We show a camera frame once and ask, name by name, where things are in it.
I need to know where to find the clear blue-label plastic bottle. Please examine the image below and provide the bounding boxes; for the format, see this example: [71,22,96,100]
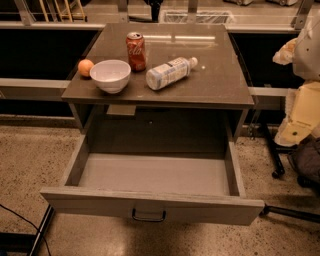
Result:
[146,57,198,90]

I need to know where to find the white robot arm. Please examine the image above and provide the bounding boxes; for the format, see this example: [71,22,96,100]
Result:
[272,12,320,146]

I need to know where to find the grey drawer cabinet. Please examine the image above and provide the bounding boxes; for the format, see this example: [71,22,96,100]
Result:
[63,23,253,155]

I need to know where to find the open grey top drawer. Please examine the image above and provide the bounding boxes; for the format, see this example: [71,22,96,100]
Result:
[41,136,264,225]

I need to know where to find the white ceramic bowl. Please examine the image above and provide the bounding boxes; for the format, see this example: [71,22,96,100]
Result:
[90,60,131,94]

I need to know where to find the red cola can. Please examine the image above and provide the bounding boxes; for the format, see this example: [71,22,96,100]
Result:
[126,32,146,72]

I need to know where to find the orange fruit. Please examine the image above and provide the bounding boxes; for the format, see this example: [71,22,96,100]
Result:
[78,59,94,77]

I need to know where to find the white floor vent grate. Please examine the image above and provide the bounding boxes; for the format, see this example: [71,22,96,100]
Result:
[159,10,235,24]

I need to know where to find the black wheeled stand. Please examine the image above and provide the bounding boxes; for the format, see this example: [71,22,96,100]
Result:
[260,122,320,223]

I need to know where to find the wooden chair legs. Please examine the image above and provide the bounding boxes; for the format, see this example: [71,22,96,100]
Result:
[38,0,87,22]

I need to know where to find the black floor stand base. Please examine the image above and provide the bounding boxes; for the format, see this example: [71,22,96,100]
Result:
[0,205,55,256]

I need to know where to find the black drawer handle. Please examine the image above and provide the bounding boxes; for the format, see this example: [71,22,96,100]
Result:
[131,208,167,223]

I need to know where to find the black floor cable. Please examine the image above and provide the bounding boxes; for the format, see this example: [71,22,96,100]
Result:
[0,203,53,256]

